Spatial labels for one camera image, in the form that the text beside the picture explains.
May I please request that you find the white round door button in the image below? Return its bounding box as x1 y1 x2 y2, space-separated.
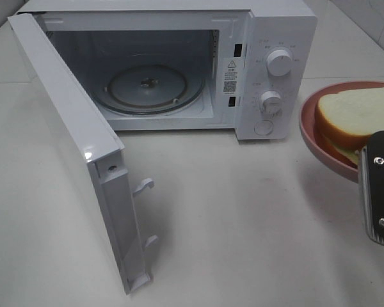
254 120 273 136

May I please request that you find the white timer knob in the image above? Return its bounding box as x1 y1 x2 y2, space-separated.
260 91 282 114

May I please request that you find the white microwave door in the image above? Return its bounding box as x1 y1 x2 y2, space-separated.
8 13 157 294

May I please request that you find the pink round plate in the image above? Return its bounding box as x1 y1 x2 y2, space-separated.
299 81 384 183

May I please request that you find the lettuce bread sandwich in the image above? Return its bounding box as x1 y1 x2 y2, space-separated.
315 87 384 165

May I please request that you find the glass microwave turntable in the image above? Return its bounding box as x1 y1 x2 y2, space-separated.
97 64 205 115

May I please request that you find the white warning label sticker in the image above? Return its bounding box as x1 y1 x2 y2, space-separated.
222 57 243 95

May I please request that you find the white microwave oven body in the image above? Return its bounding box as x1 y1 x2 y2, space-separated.
12 1 317 140

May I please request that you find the white upper control knob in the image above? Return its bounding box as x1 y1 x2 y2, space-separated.
266 48 293 77

